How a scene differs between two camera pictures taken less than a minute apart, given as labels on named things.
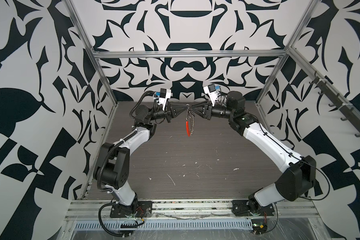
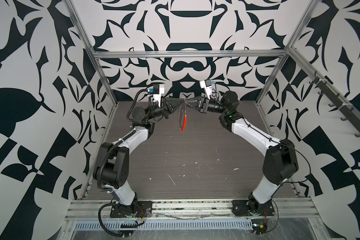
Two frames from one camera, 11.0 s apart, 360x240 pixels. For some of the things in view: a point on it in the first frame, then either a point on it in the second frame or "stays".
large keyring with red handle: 190,121 -> 182,116
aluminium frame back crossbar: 106,54 stays
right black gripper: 206,112 -> 203,105
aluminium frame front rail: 193,209 stays
